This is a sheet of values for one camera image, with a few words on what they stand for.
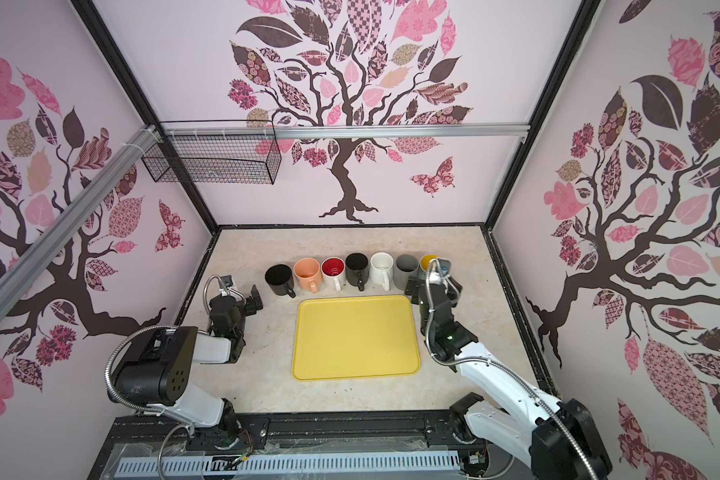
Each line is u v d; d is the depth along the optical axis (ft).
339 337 2.95
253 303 2.86
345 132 3.05
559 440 1.29
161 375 1.47
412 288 2.48
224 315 2.30
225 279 2.55
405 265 3.14
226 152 3.11
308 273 3.36
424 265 3.11
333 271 3.39
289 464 2.29
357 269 3.24
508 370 1.60
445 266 2.18
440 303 1.90
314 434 2.44
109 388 1.40
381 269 3.26
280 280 3.07
